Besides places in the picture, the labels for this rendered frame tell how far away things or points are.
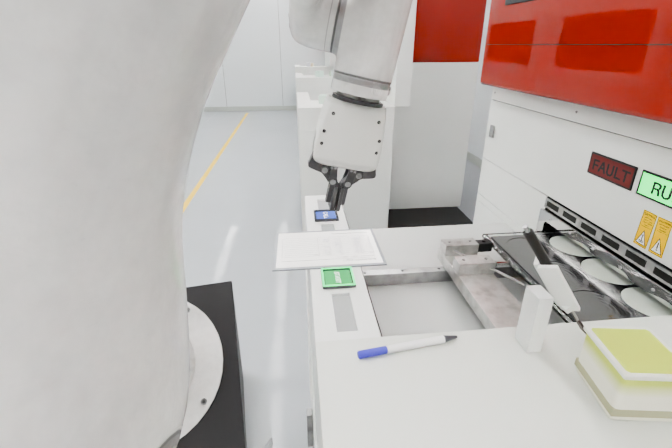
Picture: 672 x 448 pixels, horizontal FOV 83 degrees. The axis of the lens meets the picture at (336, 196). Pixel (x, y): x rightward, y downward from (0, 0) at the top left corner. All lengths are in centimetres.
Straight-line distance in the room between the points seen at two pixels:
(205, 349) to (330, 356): 17
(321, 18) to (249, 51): 805
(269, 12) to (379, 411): 830
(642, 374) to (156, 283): 47
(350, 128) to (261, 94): 807
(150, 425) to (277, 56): 840
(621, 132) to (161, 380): 89
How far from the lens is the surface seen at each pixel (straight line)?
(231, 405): 59
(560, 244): 105
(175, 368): 20
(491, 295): 83
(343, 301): 63
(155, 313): 18
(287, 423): 169
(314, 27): 53
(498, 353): 58
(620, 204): 95
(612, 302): 88
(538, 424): 52
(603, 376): 54
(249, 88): 862
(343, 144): 55
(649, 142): 90
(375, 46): 53
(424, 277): 93
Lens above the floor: 134
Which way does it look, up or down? 22 degrees down
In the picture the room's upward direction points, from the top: straight up
